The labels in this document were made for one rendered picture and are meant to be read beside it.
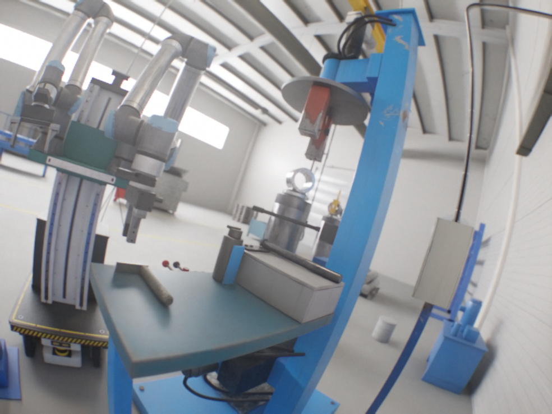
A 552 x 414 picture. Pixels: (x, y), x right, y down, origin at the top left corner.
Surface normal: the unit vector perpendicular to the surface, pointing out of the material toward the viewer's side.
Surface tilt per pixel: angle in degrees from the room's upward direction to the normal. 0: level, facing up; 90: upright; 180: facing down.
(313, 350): 90
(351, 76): 90
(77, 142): 90
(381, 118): 90
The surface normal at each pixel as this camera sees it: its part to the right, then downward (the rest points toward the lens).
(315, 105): -0.24, -0.08
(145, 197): 0.73, 0.23
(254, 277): -0.61, -0.21
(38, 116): 0.76, -0.18
